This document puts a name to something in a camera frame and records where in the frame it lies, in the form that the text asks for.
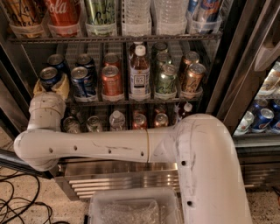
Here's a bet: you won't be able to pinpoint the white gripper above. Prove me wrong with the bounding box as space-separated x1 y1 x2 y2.
27 74 70 131

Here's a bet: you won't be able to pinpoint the blue pepsi can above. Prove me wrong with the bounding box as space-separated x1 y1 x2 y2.
39 66 61 91
75 53 97 85
71 66 96 98
47 54 69 74

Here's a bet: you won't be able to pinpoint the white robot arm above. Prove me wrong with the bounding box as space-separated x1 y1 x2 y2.
14 77 253 224

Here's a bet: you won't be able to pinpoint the open fridge glass door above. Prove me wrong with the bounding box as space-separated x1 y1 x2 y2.
0 45 56 179

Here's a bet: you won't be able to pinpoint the silver green can bottom left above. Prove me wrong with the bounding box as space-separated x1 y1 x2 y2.
63 116 81 134

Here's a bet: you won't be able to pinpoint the silver green can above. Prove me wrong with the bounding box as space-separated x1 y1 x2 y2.
63 116 81 134
86 115 102 132

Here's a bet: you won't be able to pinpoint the orange soda can front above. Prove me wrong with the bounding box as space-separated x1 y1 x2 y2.
101 66 123 96

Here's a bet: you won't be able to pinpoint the orange soda can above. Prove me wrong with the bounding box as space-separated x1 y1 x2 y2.
101 66 123 96
103 52 121 68

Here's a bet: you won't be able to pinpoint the orange soda can rear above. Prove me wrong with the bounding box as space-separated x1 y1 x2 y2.
103 52 121 68

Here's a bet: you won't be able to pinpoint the red coca cola can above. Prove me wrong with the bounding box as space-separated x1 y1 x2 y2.
44 0 79 38

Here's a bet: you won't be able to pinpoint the yellow can top shelf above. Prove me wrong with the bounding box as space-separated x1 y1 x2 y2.
2 0 46 39

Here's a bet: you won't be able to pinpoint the green can top shelf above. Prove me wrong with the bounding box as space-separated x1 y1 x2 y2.
84 0 116 36

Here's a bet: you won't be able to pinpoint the orange can bottom shelf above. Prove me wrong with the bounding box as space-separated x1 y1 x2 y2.
132 114 147 130

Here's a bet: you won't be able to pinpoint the steel fridge vent grille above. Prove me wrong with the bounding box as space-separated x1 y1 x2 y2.
55 160 179 200

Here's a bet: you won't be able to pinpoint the green can rear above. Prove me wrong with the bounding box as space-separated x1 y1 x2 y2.
151 42 168 58

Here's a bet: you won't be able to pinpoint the green can middle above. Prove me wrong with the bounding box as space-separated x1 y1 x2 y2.
156 52 172 74

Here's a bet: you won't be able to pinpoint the gold can bottom shelf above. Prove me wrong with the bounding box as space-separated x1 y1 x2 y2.
154 113 169 128

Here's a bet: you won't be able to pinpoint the green can front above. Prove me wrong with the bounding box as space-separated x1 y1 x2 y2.
156 64 177 95

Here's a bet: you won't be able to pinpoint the tea bottle bottom shelf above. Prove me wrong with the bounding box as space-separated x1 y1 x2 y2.
174 101 193 123

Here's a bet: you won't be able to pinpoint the copper can front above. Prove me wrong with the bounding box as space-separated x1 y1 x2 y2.
181 63 206 93

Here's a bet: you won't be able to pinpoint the copper can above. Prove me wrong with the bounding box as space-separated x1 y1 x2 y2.
181 63 206 93
178 51 200 80

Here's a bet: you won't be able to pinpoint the copper can rear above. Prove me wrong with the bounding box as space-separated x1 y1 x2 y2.
178 51 200 80

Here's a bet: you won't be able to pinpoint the blue red bull can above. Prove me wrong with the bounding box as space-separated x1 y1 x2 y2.
187 0 222 34

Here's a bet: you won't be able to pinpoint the pepsi can right fridge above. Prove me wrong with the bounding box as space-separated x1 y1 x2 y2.
251 108 274 133

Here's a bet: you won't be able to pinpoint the brown tea bottle rear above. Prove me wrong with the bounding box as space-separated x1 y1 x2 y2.
129 42 143 60

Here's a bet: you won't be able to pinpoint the brown tea bottle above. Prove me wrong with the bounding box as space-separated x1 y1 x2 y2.
129 42 143 60
129 45 151 101

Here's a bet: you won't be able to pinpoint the brown tea bottle front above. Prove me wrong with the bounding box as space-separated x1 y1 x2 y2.
129 45 151 101

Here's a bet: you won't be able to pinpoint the clear water bottle top left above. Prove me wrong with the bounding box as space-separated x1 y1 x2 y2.
121 0 151 37

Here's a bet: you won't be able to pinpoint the clear water bottle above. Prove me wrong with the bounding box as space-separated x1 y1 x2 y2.
153 0 187 35
121 0 151 37

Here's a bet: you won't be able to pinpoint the clear water bottle top right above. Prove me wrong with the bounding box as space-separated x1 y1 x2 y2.
153 0 187 35

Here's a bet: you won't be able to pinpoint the clear plastic bin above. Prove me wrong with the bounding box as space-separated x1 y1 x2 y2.
88 187 183 224

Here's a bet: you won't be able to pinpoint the middle wire shelf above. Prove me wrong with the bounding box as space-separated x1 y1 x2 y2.
65 95 204 109

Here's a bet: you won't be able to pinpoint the wire shelf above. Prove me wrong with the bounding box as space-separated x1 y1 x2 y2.
65 95 204 109
8 31 222 45

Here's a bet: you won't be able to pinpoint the top wire shelf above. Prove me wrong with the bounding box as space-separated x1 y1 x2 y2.
8 31 222 45

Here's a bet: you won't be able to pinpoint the black cables on floor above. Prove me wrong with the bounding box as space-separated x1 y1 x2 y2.
0 165 71 224

